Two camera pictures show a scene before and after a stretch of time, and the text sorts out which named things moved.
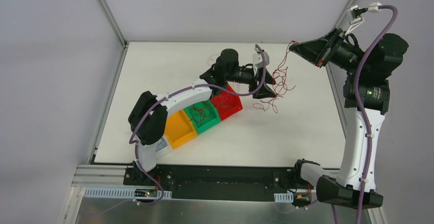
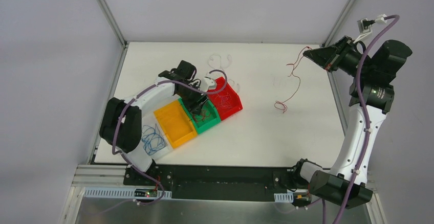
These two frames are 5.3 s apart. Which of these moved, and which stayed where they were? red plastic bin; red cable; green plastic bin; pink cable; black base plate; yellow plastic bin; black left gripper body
Moved: red cable; black left gripper body
Stayed: green plastic bin; yellow plastic bin; red plastic bin; black base plate; pink cable
